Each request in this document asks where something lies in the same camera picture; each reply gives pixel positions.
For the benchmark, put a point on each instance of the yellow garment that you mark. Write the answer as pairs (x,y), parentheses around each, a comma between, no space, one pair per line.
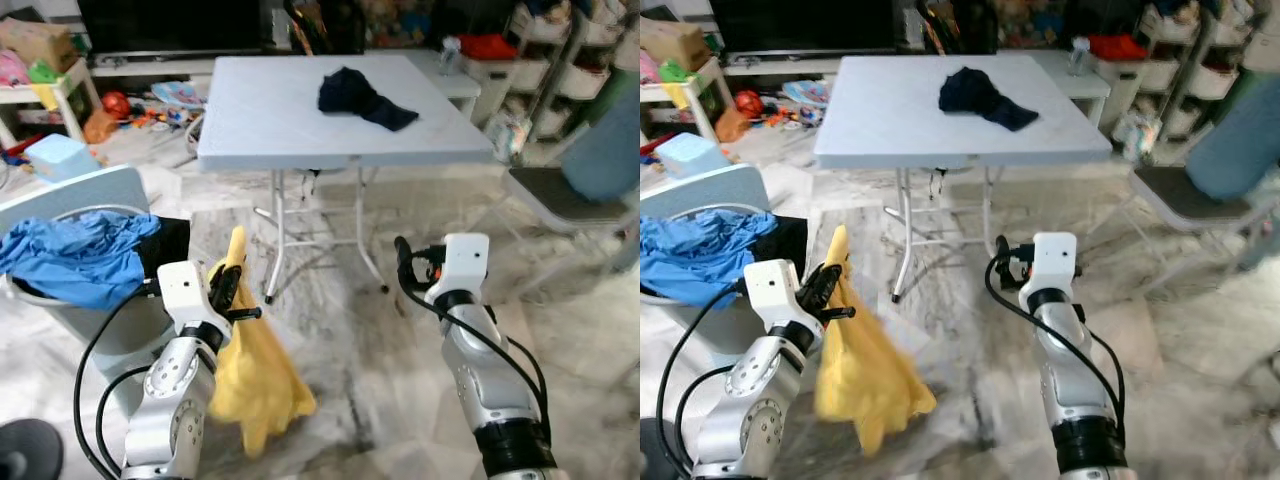
(865,380)
(255,380)

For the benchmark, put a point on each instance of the light blue plastic stool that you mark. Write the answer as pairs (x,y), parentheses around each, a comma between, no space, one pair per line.
(60,155)
(692,155)

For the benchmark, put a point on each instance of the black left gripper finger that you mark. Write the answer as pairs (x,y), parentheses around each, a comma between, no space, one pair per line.
(225,285)
(822,285)

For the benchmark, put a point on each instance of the white television stand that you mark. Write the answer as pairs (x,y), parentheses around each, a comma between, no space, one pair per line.
(150,68)
(780,68)

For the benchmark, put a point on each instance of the black garment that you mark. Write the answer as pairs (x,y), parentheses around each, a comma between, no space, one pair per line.
(790,245)
(165,250)

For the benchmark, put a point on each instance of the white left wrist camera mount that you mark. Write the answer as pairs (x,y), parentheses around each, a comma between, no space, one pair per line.
(185,290)
(775,290)

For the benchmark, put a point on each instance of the pink toy bag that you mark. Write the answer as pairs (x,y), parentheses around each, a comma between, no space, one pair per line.
(10,70)
(648,70)

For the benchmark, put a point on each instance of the black flat television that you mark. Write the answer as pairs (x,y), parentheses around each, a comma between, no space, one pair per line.
(170,25)
(800,25)

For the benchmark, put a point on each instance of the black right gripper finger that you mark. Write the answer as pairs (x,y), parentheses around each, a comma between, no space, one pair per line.
(403,260)
(1001,260)

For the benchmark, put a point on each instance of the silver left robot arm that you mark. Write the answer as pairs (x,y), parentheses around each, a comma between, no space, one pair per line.
(170,400)
(760,400)

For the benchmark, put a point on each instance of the brown cardboard box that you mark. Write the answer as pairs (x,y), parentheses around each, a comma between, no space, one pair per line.
(40,42)
(675,42)

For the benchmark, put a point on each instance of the white waste bin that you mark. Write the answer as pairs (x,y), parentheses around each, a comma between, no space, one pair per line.
(500,75)
(1130,75)

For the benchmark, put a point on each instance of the red cloth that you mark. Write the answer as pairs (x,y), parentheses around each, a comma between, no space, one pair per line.
(488,46)
(1118,46)

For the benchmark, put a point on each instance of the navy blue garment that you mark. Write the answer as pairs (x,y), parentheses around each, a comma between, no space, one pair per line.
(350,95)
(970,95)

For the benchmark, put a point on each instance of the blue oval cushion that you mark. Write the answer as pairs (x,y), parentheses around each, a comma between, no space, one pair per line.
(605,150)
(1235,150)

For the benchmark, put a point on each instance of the red orange ball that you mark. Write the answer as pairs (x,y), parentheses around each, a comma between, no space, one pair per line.
(749,105)
(115,105)

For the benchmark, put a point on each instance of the white storage trolley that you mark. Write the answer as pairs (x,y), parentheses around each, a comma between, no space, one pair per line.
(600,45)
(1230,50)
(1170,70)
(540,70)

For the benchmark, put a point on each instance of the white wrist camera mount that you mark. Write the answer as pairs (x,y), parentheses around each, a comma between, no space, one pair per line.
(775,290)
(185,290)
(1055,260)
(465,262)

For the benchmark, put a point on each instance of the black office chair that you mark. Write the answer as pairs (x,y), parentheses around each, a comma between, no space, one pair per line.
(330,25)
(960,25)

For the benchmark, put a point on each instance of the white side table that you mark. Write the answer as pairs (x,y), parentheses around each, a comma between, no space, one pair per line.
(660,92)
(20,92)

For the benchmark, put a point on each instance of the green toy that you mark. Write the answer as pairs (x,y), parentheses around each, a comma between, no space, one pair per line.
(678,72)
(45,72)

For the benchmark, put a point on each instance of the small white table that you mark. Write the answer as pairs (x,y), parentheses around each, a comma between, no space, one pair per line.
(450,85)
(1085,85)

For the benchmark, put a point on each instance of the colourful baby bouncer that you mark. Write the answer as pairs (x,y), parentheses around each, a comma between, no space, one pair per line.
(180,95)
(810,94)

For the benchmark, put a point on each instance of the white printed plastic package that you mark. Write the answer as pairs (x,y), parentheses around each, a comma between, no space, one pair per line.
(510,135)
(1138,135)

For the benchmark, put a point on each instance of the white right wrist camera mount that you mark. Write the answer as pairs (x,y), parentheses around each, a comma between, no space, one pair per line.
(465,262)
(1055,260)

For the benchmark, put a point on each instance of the grey white folding chair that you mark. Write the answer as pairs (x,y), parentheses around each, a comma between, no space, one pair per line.
(1185,195)
(560,195)

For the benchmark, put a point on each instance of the clear plastic bottle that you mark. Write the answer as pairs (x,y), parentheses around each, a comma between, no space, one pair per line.
(450,55)
(1080,57)

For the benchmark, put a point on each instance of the orange bag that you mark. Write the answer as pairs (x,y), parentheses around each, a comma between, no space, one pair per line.
(733,126)
(100,128)

